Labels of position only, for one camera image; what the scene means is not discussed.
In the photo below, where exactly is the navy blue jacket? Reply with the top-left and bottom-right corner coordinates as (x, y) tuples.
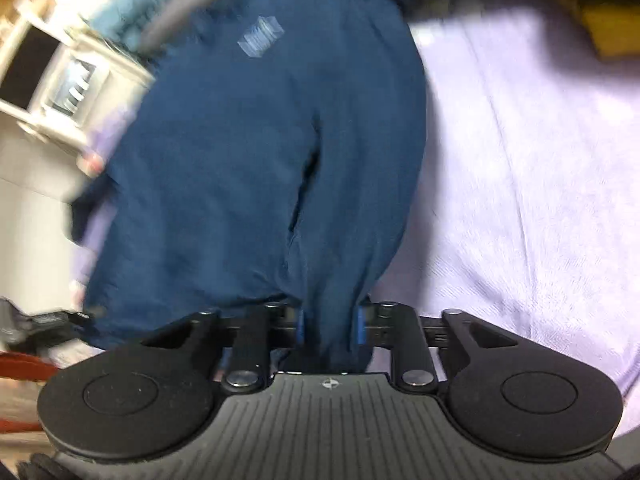
(70, 0), (427, 373)

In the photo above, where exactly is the dark yellow clothing pile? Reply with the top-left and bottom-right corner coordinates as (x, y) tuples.
(499, 0), (640, 59)

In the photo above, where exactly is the lavender floral bed sheet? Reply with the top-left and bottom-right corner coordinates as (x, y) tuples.
(69, 6), (640, 438)

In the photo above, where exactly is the white machine with knobs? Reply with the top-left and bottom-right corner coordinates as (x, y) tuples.
(1, 0), (152, 148)

